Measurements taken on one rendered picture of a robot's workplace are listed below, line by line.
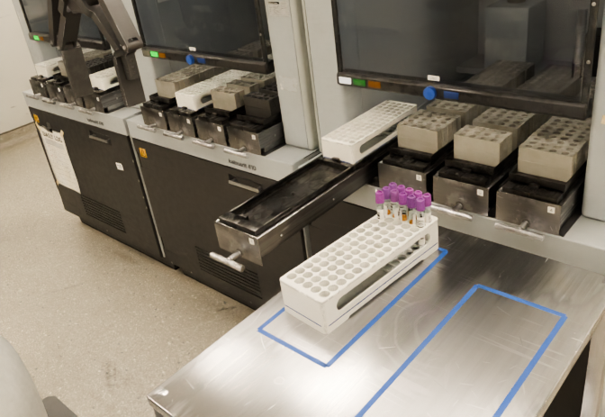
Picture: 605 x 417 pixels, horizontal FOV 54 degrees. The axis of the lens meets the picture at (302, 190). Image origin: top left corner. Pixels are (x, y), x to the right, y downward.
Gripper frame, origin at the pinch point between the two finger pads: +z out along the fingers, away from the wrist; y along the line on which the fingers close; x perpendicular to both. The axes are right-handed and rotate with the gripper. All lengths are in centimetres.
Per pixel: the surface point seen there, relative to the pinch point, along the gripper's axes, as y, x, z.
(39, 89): -182, 69, 35
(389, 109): -11, 86, 31
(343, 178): -5, 56, 38
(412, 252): 28, 33, 36
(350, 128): -13, 71, 31
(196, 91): -80, 75, 28
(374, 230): 21, 32, 33
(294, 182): -14, 50, 38
